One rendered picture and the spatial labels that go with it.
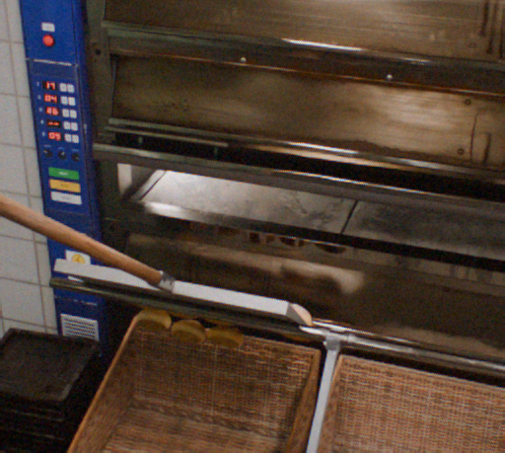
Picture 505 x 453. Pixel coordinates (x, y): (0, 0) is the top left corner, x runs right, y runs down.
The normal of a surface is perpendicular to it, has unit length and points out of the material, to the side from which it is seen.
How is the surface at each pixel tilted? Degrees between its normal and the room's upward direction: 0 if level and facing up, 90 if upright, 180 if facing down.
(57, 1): 90
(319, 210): 0
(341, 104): 70
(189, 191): 0
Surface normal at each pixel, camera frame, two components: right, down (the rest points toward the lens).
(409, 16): -0.29, 0.12
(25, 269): -0.32, 0.45
